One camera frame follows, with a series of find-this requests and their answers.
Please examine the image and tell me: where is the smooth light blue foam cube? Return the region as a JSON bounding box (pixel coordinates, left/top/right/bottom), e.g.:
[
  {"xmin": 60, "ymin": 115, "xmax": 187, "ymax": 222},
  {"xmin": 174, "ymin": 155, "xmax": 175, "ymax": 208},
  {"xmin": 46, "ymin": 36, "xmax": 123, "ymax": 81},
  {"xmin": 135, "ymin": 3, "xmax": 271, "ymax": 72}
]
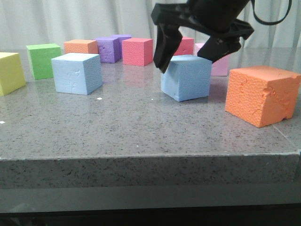
[{"xmin": 51, "ymin": 53, "xmax": 103, "ymax": 95}]

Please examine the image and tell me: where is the textured red foam cube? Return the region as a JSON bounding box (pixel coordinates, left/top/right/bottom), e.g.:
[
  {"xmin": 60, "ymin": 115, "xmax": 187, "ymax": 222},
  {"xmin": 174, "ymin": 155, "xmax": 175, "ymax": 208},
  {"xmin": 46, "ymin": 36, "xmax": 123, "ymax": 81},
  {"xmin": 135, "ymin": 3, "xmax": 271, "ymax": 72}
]
[{"xmin": 122, "ymin": 38, "xmax": 153, "ymax": 66}]

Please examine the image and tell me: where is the pink foam cube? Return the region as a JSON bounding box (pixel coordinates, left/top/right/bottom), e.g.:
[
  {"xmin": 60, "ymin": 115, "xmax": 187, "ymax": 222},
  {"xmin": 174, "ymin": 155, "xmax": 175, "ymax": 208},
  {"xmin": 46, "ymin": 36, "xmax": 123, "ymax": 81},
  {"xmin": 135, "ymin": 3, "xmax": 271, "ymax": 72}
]
[{"xmin": 194, "ymin": 43, "xmax": 230, "ymax": 76}]

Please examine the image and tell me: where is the yellow foam cube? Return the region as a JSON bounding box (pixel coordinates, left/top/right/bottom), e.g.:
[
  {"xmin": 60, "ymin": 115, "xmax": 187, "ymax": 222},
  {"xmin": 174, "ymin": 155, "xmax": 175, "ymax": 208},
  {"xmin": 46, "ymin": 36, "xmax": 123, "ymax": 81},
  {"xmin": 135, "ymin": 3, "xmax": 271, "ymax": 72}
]
[{"xmin": 0, "ymin": 52, "xmax": 26, "ymax": 96}]

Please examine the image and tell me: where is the purple foam cube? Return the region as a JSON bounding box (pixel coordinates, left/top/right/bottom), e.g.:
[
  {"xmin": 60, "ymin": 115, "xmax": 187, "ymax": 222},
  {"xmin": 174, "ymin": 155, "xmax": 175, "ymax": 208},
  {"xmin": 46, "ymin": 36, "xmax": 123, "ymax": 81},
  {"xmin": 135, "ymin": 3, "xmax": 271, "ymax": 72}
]
[
  {"xmin": 111, "ymin": 34, "xmax": 132, "ymax": 58},
  {"xmin": 94, "ymin": 37, "xmax": 121, "ymax": 63}
]

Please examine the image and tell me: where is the front purple foam cube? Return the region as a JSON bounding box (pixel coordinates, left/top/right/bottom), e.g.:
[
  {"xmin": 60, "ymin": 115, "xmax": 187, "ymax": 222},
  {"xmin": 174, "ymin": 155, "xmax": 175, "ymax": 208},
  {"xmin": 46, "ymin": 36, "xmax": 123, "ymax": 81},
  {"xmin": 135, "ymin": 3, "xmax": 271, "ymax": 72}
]
[{"xmin": 94, "ymin": 37, "xmax": 121, "ymax": 63}]

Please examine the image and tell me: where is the green foam cube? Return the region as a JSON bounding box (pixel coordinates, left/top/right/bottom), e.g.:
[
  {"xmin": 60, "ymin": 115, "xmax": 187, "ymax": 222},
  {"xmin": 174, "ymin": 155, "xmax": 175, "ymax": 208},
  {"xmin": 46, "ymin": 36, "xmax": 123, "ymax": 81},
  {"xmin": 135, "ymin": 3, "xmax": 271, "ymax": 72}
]
[{"xmin": 26, "ymin": 43, "xmax": 62, "ymax": 80}]

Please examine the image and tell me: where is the large orange foam cube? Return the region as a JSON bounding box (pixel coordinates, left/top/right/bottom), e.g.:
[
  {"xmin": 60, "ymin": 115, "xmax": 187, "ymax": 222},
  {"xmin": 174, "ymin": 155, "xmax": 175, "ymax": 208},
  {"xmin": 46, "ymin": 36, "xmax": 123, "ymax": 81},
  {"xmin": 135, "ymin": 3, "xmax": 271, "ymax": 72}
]
[{"xmin": 225, "ymin": 66, "xmax": 301, "ymax": 128}]

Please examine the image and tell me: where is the rear purple foam cube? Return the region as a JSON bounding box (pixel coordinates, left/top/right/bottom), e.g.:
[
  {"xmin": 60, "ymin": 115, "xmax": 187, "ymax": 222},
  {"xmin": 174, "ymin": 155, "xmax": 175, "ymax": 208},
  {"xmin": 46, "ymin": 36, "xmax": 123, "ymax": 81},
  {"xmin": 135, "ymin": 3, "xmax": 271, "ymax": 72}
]
[{"xmin": 111, "ymin": 34, "xmax": 132, "ymax": 58}]

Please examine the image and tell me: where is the smooth red foam cube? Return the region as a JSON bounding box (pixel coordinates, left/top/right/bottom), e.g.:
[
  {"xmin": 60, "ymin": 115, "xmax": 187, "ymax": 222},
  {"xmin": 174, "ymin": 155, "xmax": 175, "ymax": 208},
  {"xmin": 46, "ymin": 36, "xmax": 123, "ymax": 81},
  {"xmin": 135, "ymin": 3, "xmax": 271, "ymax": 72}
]
[{"xmin": 174, "ymin": 37, "xmax": 194, "ymax": 56}]

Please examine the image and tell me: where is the textured light blue foam cube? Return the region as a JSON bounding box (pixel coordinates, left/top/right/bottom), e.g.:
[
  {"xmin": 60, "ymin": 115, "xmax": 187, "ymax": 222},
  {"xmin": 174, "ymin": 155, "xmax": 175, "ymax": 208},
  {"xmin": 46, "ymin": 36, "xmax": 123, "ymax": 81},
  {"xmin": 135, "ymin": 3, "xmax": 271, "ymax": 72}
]
[{"xmin": 161, "ymin": 55, "xmax": 212, "ymax": 102}]

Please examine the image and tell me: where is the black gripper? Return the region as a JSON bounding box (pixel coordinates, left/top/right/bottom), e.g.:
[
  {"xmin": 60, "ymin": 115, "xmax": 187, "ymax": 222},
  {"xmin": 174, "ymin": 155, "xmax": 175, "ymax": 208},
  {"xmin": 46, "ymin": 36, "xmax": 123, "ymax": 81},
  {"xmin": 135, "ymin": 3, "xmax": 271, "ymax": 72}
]
[{"xmin": 151, "ymin": 0, "xmax": 254, "ymax": 73}]

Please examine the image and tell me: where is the small orange foam cube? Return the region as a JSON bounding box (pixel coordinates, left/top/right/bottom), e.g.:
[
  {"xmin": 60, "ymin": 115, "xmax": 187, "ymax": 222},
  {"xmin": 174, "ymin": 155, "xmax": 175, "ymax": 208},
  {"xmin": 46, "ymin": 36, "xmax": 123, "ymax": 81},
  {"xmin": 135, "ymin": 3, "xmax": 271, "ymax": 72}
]
[{"xmin": 63, "ymin": 40, "xmax": 98, "ymax": 54}]

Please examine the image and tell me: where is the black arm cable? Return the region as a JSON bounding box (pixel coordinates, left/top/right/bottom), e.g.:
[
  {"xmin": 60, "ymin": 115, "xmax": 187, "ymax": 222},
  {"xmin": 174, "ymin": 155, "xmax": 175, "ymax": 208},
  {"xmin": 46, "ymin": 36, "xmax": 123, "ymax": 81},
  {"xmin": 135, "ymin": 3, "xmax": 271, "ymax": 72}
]
[{"xmin": 250, "ymin": 0, "xmax": 293, "ymax": 26}]

